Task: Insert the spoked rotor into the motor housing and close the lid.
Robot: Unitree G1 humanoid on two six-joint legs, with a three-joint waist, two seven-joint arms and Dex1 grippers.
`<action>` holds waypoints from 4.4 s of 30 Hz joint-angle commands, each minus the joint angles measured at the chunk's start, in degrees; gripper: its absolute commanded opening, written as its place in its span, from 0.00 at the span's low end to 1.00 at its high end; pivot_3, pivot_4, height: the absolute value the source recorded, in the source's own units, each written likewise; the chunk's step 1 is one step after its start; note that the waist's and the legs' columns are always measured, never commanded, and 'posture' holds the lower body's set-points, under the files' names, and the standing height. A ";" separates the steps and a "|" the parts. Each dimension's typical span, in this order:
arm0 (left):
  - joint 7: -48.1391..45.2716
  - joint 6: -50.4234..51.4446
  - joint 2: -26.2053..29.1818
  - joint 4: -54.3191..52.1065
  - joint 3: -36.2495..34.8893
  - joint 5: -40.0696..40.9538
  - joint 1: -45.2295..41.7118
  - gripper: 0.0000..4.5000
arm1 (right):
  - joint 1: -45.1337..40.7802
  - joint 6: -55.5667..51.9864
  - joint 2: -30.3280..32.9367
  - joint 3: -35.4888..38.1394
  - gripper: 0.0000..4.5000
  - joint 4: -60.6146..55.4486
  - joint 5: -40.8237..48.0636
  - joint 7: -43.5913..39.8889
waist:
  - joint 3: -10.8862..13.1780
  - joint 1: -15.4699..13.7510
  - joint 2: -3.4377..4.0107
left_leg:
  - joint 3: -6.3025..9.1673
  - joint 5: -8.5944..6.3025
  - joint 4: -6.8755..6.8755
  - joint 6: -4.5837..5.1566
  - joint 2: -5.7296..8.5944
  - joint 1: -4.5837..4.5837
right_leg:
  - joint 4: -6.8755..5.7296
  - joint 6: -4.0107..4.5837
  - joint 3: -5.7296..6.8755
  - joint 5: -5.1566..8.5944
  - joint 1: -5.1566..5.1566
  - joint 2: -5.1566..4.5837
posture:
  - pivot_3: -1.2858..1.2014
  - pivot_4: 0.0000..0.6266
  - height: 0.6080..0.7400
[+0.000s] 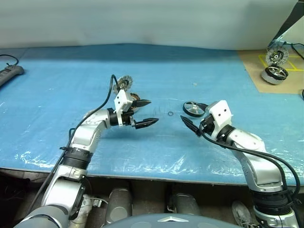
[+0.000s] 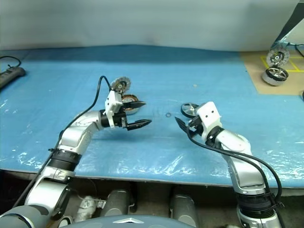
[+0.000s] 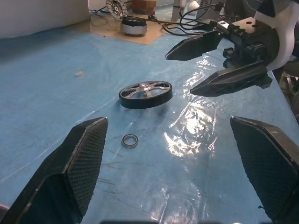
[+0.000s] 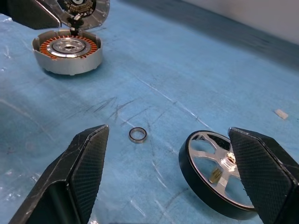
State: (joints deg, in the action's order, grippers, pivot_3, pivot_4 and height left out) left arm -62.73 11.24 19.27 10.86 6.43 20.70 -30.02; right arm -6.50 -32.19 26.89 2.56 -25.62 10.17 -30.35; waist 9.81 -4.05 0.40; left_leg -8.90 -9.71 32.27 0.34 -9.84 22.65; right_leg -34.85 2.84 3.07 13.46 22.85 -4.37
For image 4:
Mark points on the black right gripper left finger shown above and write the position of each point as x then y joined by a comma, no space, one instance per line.
77,177

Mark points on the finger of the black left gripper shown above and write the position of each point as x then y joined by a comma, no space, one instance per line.
30,14

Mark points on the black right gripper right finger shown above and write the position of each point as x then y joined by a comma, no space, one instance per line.
264,177

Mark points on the black rotor with silver spokes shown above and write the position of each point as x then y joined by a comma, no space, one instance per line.
205,161

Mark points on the grey round metal part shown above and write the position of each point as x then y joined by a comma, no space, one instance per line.
70,63

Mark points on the silver motor cover with board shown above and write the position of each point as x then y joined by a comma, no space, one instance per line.
98,14

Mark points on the small white scrap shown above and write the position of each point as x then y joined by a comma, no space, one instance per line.
281,114

